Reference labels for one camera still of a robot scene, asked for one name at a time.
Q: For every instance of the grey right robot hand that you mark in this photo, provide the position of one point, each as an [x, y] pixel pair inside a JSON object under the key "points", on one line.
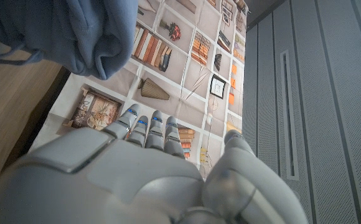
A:
{"points": [[121, 180]]}

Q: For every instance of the blue hoodie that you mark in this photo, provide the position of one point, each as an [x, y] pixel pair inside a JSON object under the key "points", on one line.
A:
{"points": [[74, 34]]}

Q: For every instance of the printed bookshelf backdrop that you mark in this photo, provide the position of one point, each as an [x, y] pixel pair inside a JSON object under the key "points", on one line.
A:
{"points": [[180, 77]]}

